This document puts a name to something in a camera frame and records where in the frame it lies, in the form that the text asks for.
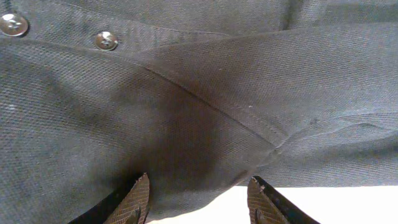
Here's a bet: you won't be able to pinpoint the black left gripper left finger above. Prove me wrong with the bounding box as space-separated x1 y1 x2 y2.
70 173 150 224

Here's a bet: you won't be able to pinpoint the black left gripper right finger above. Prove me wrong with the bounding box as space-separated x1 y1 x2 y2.
247 176 320 224

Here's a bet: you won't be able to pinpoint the grey folded shorts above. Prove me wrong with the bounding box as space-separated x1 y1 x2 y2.
1 0 397 223

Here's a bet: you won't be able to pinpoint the pale pink folded garment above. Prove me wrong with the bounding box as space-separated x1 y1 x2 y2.
153 186 397 224

